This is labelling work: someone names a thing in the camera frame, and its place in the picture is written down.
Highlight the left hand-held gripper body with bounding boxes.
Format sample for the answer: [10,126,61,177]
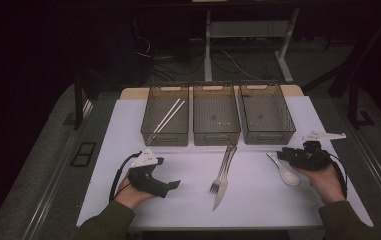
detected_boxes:
[127,147,171,199]

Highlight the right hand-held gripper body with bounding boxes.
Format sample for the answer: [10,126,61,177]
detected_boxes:
[289,130,347,172]

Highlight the white ceramic spoon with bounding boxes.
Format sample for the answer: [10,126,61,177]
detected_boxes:
[266,152,302,187]

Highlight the smoky transparent plastic bin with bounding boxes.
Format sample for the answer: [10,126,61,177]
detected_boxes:
[192,83,242,147]
[239,82,297,146]
[140,84,190,147]

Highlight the steel table knife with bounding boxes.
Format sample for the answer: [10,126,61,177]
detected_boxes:
[211,144,238,212]

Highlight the white chopstick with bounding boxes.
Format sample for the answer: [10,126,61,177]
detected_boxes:
[151,100,186,141]
[146,98,182,146]

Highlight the person's left hand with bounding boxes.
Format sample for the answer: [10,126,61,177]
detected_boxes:
[115,178,156,211]

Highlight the steel fork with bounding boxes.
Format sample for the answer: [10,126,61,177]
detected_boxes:
[209,144,234,195]

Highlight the black metal stand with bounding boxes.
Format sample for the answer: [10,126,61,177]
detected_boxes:
[62,70,85,131]
[302,9,381,130]

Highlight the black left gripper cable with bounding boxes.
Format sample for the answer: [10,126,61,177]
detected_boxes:
[108,150,143,203]

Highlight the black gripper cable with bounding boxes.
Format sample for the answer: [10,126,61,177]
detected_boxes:
[108,150,143,203]
[321,149,349,200]

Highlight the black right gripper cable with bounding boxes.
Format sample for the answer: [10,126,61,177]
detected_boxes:
[321,149,349,200]

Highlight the metal floor rail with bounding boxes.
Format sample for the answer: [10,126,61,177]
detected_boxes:
[21,131,91,240]
[344,126,381,216]

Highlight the white floor cable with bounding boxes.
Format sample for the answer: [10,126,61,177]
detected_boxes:
[219,49,264,82]

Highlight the tangle of black floor cables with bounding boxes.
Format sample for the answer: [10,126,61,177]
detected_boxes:
[132,16,206,84]

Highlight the white metal table frame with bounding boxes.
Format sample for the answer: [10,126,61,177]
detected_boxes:
[203,7,301,84]

